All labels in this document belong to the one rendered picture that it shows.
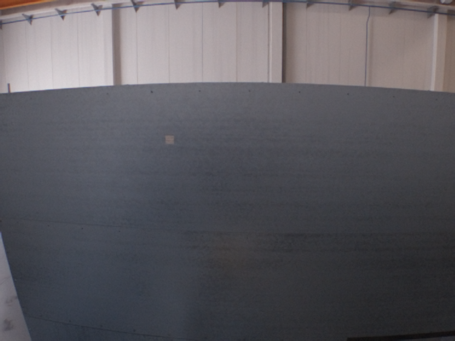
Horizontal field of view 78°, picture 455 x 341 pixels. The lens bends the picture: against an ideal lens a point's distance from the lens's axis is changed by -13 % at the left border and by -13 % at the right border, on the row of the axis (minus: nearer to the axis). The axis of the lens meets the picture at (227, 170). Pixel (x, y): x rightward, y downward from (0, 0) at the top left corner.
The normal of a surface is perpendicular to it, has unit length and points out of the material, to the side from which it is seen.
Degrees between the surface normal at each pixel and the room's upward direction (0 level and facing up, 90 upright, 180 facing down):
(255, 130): 90
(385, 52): 90
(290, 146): 90
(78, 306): 90
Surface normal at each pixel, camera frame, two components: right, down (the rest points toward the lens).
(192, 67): -0.07, 0.25
